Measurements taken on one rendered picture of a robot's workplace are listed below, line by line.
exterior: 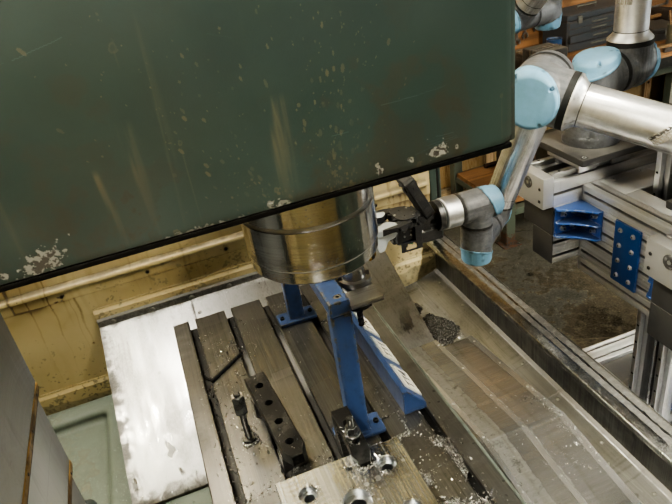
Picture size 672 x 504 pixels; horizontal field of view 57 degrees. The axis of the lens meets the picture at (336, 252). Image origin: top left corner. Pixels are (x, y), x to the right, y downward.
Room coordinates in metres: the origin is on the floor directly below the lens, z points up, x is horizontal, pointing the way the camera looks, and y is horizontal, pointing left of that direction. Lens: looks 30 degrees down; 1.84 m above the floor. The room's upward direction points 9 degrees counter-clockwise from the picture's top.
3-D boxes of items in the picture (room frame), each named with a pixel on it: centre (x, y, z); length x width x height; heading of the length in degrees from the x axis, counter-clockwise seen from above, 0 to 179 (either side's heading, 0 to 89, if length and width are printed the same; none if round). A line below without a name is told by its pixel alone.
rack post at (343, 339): (0.91, 0.01, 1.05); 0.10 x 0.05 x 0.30; 105
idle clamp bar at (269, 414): (0.93, 0.18, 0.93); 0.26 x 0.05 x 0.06; 20
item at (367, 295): (0.92, -0.04, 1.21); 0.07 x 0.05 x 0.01; 105
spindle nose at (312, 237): (0.66, 0.03, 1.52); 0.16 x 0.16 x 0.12
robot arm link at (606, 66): (1.57, -0.74, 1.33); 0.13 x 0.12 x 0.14; 119
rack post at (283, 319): (1.33, 0.13, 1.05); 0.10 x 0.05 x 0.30; 105
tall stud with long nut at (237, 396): (0.93, 0.24, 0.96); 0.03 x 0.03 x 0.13
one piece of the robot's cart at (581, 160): (1.58, -0.75, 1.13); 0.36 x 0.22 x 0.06; 105
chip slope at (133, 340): (1.29, 0.19, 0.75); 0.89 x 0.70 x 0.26; 105
